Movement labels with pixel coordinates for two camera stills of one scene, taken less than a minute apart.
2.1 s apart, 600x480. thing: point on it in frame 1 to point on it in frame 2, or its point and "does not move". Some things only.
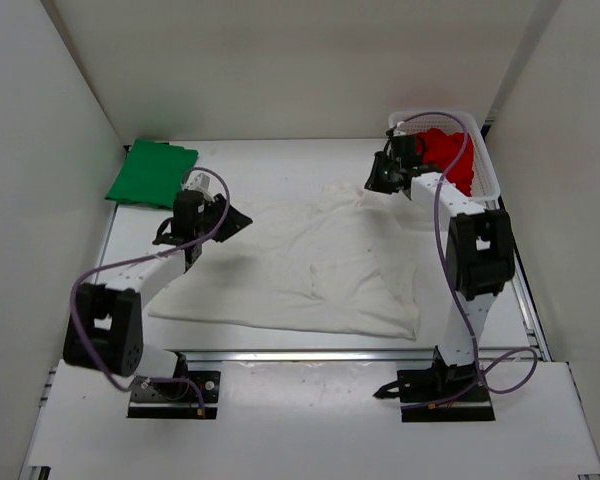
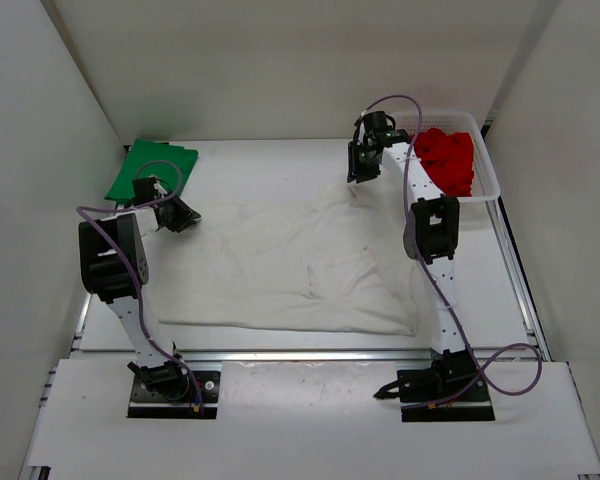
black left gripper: x=235 y=221 to x=185 y=215
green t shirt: x=152 y=174 does not move
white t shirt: x=343 y=258 does not move
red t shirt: x=440 y=150 does not move
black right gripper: x=375 y=182 to x=359 y=173
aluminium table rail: x=344 y=354 does not move
